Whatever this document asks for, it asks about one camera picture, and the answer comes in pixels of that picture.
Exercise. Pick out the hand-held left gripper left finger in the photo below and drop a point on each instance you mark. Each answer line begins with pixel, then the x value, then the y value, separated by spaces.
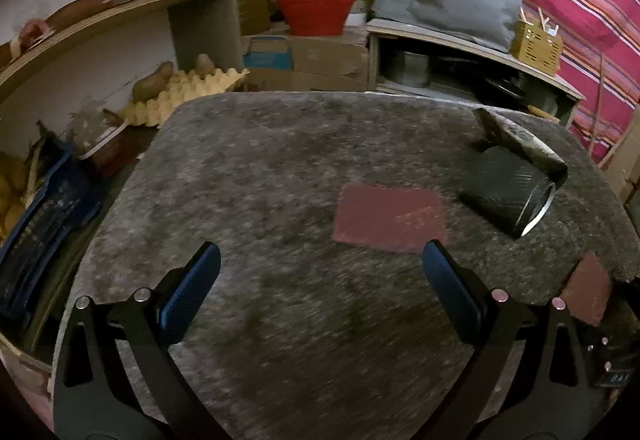
pixel 192 292

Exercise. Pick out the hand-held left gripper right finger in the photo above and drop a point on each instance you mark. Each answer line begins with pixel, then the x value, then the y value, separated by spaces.
pixel 450 292

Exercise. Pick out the small maroon patch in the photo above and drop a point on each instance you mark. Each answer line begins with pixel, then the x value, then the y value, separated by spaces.
pixel 590 290

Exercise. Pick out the large maroon patch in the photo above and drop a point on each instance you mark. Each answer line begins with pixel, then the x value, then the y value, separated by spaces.
pixel 390 220

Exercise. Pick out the dark blue plastic crate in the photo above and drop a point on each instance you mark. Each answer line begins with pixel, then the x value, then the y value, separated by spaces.
pixel 35 230

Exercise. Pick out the brown box with white rim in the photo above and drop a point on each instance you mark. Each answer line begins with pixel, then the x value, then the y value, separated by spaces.
pixel 100 144

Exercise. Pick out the single paper egg carton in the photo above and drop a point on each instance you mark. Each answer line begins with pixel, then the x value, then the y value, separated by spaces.
pixel 175 92

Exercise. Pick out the yellow produce pile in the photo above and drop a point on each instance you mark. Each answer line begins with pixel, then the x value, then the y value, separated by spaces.
pixel 12 200

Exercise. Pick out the large potato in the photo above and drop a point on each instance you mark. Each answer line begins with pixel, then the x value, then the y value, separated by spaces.
pixel 150 84

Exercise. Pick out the small potato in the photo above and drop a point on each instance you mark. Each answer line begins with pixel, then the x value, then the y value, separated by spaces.
pixel 204 64

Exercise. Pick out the blue printed box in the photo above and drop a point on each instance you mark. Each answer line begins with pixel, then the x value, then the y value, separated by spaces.
pixel 267 52

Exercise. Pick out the wooden side cabinet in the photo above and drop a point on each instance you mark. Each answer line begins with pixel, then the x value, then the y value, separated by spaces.
pixel 450 39

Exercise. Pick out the brown cardboard box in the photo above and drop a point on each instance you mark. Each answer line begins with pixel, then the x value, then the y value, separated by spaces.
pixel 330 62

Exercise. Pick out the yellow wooden slotted basket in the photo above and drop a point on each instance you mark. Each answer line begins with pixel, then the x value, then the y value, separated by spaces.
pixel 535 44

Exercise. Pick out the wooden shelf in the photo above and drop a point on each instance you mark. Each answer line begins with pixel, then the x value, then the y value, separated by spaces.
pixel 125 7

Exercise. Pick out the red plastic basin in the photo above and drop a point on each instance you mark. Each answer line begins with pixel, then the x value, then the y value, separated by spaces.
pixel 315 14

